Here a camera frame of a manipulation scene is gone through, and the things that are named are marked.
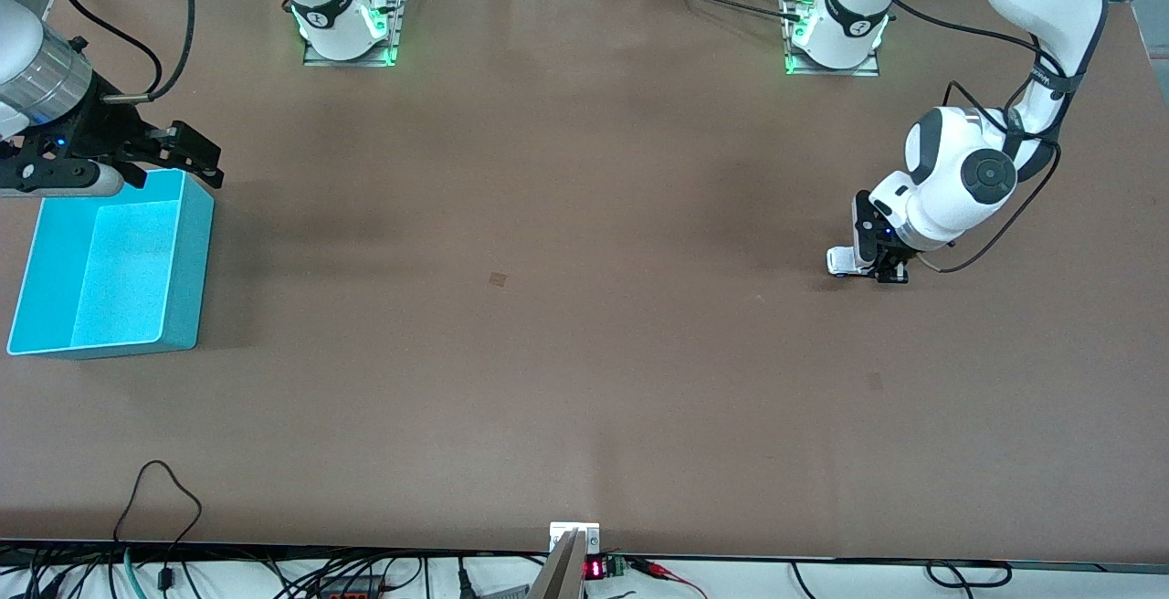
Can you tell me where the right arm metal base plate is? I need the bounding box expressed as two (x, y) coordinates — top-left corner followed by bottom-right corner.
(303, 0), (408, 68)

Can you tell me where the white jeep toy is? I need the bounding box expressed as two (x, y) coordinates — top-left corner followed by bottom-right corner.
(826, 245), (879, 279)

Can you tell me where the thin black looped cable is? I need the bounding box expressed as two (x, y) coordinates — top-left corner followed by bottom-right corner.
(113, 460), (204, 593)

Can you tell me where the black red power strip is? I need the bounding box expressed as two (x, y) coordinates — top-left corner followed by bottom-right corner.
(315, 576), (390, 599)

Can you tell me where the teal plastic bin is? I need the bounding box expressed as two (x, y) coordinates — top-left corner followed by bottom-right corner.
(7, 168), (216, 361)

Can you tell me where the coiled black cable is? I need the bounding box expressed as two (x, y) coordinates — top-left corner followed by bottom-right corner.
(925, 561), (1014, 590)

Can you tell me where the teal cable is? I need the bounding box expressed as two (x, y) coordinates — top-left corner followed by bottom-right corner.
(122, 547), (150, 599)

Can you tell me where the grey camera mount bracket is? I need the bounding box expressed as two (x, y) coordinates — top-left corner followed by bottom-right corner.
(528, 521), (602, 599)

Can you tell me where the red clip lead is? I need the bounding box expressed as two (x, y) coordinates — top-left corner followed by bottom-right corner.
(628, 557), (710, 599)

